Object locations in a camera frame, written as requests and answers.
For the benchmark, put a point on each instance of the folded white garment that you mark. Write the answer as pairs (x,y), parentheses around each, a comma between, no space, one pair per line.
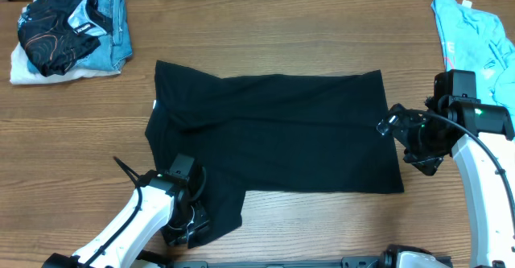
(24,75)

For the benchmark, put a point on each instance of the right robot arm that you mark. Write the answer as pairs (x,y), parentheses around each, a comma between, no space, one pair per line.
(479,138)

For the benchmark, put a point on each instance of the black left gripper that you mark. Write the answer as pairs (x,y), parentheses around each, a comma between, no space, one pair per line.
(174,236)

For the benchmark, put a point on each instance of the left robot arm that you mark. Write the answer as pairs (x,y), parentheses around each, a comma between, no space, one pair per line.
(166,201)

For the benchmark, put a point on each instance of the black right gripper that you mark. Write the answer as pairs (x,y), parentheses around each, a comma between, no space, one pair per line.
(430,161)

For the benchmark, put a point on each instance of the folded blue denim jeans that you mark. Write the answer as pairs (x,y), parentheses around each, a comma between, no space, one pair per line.
(61,35)

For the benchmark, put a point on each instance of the black orange patterned shirt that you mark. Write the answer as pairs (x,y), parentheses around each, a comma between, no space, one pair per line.
(55,34)

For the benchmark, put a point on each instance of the light blue t-shirt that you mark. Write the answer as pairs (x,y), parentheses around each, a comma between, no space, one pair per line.
(475,40)

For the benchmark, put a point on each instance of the black t-shirt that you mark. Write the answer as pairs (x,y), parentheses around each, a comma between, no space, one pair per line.
(272,133)

